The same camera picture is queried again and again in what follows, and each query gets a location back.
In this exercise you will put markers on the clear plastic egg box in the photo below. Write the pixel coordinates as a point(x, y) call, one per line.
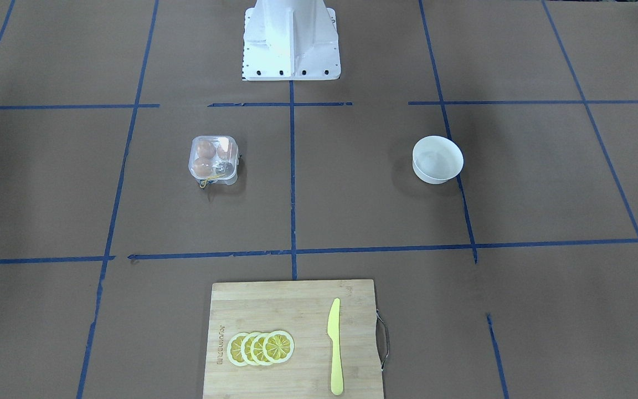
point(226, 161)

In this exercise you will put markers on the brown egg in box front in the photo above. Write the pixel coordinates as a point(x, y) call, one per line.
point(203, 168)

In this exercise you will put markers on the brown egg in box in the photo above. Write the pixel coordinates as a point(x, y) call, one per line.
point(205, 149)
point(203, 168)

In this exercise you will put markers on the brown egg in box rear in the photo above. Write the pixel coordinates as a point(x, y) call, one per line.
point(205, 149)

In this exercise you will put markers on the wooden cutting board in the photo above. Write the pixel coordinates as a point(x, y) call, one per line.
point(301, 308)

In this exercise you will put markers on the yellow plastic knife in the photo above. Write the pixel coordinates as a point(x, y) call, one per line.
point(333, 331)

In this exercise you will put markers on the white bowl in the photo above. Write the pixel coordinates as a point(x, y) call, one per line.
point(436, 159)

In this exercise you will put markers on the lemon slice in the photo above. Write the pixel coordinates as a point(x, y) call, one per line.
point(247, 348)
point(257, 350)
point(278, 346)
point(236, 349)

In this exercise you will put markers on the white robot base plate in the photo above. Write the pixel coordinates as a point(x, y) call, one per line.
point(290, 40)

